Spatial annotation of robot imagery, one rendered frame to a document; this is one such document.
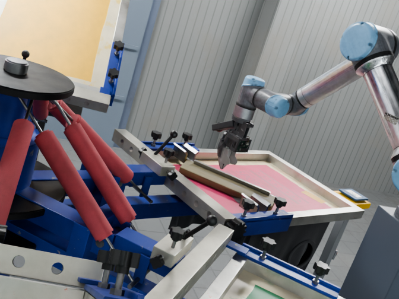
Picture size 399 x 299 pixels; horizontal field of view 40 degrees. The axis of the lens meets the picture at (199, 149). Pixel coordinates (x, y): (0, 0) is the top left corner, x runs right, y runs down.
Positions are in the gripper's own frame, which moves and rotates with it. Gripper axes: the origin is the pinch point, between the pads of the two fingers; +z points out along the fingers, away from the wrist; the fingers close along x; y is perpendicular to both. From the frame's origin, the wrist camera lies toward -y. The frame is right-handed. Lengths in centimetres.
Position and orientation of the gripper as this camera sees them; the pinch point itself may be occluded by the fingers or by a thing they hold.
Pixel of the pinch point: (221, 165)
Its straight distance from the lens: 207.1
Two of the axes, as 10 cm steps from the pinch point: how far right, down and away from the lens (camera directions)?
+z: -3.0, 9.1, 3.0
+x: 7.5, 0.2, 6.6
